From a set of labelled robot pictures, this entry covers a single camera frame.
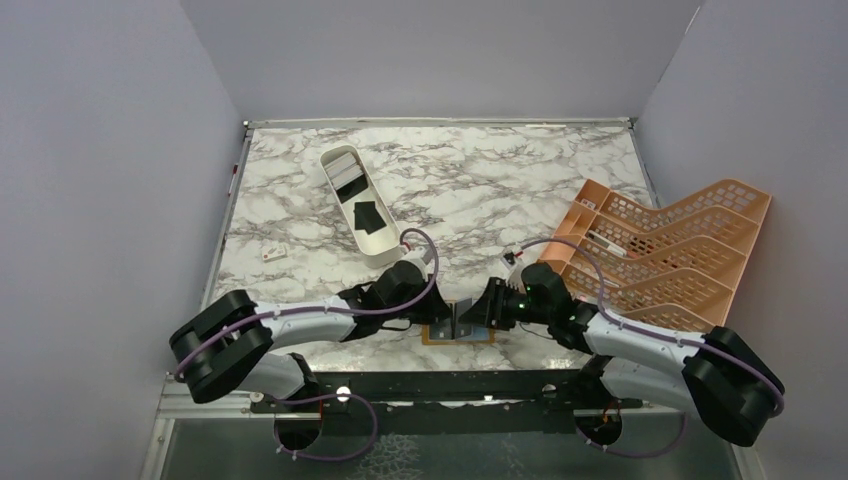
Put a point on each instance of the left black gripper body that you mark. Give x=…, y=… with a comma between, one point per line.
x=422, y=310

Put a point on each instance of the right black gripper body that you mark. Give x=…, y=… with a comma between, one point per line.
x=513, y=305

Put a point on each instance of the yellow leather card holder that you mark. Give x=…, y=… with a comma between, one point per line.
x=451, y=332

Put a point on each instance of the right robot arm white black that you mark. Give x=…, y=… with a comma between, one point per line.
x=715, y=376

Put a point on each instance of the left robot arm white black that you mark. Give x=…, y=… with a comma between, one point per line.
x=236, y=343

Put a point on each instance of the white oblong card tray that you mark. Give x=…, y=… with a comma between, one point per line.
x=382, y=247

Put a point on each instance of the stack of cards in tray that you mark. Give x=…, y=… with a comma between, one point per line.
x=346, y=176

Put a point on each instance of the white marker in rack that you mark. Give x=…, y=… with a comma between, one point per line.
x=607, y=244

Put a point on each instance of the small white red tag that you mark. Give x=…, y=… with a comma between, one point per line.
x=273, y=252

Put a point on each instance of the orange plastic file rack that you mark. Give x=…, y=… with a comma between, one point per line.
x=685, y=260

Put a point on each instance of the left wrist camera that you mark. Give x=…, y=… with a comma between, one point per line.
x=420, y=257

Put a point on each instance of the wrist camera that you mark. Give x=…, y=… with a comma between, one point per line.
x=514, y=265
x=420, y=257

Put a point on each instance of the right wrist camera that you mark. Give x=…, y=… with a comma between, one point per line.
x=514, y=265

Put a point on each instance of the black metal base rail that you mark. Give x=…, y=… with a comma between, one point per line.
x=348, y=403

